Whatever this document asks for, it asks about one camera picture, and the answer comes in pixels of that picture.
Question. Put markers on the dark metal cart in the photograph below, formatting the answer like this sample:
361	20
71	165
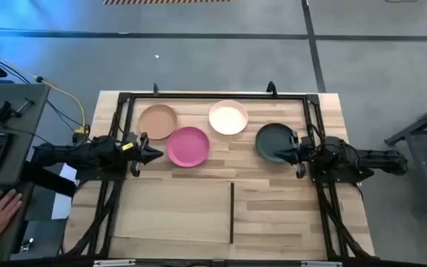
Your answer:
421	130

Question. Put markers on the black metal table frame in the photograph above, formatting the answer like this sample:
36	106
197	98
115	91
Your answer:
217	96

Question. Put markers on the small silver clip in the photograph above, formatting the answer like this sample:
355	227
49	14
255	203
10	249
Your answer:
27	244

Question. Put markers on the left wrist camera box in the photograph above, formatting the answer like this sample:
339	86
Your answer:
131	139

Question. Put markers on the black clamp tool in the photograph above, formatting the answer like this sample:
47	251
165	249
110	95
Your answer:
4	111

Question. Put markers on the cream white plate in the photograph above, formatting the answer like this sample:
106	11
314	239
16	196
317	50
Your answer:
228	116

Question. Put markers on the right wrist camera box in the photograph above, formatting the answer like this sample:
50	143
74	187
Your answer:
307	142

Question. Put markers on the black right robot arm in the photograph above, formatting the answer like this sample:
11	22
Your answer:
347	157

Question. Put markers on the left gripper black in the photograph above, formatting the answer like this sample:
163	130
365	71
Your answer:
142	155

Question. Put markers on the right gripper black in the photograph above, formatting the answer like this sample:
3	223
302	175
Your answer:
300	154

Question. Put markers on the grey side desk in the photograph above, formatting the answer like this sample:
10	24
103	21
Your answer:
13	111

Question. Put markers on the black table clamp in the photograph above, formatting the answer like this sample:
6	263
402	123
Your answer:
271	89
156	89

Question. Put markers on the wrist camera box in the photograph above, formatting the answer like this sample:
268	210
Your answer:
131	139
307	142

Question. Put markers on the dark green plate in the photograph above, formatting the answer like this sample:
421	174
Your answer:
269	139

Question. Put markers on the white paper sheet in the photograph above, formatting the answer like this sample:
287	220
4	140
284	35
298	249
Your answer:
61	207

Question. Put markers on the pink plate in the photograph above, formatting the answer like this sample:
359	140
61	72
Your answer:
187	146

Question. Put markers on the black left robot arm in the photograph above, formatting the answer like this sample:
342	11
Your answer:
87	152

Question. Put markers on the silver metal bracket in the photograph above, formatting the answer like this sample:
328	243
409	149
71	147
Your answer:
114	263
321	264

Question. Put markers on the person's hand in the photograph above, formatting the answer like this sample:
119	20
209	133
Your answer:
0	213

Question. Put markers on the tan brown plate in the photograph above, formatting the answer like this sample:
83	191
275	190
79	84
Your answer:
157	120

